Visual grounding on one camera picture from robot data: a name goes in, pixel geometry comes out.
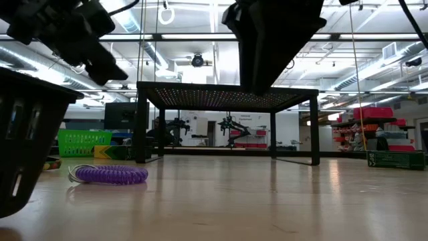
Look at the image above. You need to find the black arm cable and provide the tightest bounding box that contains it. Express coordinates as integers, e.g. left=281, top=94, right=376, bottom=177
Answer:
left=106, top=0, right=140, bottom=17
left=397, top=0, right=428, bottom=51

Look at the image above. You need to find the thin black hanging cable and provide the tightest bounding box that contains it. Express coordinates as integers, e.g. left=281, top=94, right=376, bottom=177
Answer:
left=152, top=0, right=160, bottom=82

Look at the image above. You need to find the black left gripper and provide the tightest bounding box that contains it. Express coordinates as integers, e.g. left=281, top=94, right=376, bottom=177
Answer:
left=0, top=0, right=130, bottom=86

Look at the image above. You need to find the person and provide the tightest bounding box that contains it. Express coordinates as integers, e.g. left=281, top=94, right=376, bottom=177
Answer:
left=146, top=116, right=175, bottom=147

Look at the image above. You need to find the black plastic basket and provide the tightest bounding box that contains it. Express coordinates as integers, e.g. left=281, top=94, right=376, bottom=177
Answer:
left=0, top=66, right=84, bottom=219

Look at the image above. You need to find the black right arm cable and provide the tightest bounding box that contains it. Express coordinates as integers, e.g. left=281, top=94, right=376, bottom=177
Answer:
left=397, top=0, right=428, bottom=51

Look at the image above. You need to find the black perforated metal riser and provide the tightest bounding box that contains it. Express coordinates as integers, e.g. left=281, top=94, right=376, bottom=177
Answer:
left=135, top=81, right=321, bottom=167

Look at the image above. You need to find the black overhead frame bar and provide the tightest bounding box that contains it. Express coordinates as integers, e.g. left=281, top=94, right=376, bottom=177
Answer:
left=0, top=31, right=428, bottom=43

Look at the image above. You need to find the black background monitor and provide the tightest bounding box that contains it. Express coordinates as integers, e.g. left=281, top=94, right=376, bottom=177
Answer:
left=104, top=102, right=150, bottom=131

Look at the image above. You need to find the black storage shelf rack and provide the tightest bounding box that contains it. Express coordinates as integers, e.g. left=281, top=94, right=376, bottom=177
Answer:
left=330, top=106, right=417, bottom=152

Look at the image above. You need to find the black ceiling camera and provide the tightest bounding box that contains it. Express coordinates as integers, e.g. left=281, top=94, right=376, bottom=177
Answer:
left=191, top=52, right=205, bottom=68

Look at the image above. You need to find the black ceiling spotlight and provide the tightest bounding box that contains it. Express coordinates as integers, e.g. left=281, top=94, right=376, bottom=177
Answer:
left=405, top=56, right=423, bottom=68

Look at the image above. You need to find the large red storage bin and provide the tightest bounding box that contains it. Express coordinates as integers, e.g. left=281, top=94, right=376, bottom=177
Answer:
left=352, top=106, right=395, bottom=121

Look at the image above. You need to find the white shelf with red bins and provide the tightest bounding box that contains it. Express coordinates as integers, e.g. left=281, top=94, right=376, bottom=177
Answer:
left=233, top=126, right=268, bottom=149

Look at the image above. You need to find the black metal table frame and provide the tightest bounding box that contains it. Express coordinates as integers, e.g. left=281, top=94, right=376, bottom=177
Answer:
left=152, top=146, right=368, bottom=159

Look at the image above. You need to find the purple coil wristband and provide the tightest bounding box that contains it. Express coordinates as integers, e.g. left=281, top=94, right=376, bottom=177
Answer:
left=68, top=163, right=149, bottom=186

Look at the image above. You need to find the small yellow crayon box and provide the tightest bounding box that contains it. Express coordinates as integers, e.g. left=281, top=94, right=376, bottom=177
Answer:
left=42, top=157, right=63, bottom=171

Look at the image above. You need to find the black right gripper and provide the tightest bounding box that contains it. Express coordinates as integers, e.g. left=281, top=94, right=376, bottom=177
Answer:
left=221, top=0, right=328, bottom=97

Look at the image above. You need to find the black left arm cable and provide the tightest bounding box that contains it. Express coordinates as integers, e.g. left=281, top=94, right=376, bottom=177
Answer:
left=106, top=0, right=140, bottom=17

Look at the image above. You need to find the green plastic basket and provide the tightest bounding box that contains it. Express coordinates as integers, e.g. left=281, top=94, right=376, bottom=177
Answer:
left=57, top=129, right=114, bottom=158

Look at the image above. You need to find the white hanging ring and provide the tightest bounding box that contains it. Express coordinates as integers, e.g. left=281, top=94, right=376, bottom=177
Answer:
left=157, top=6, right=176, bottom=26

